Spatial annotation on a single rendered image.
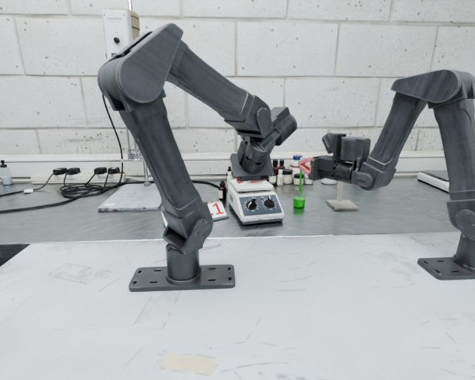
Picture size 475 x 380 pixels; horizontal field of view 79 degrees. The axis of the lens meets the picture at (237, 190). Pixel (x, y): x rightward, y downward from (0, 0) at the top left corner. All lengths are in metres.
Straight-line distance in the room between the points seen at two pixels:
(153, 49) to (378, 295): 0.55
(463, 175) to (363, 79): 0.89
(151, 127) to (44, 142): 1.16
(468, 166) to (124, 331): 0.69
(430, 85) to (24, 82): 1.48
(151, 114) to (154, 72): 0.06
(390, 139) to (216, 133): 0.82
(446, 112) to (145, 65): 0.57
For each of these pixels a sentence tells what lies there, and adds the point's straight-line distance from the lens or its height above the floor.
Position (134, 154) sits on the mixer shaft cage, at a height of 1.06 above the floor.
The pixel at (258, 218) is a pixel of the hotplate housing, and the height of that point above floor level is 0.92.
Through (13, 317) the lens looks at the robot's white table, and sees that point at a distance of 0.63.
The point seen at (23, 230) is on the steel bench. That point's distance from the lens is 0.99.
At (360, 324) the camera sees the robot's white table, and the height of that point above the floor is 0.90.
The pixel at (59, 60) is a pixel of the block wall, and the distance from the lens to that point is 1.53.
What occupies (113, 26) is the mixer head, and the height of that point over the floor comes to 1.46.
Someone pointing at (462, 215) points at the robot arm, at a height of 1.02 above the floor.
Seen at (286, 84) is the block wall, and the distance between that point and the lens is 1.40.
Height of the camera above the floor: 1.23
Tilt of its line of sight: 17 degrees down
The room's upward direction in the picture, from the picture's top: straight up
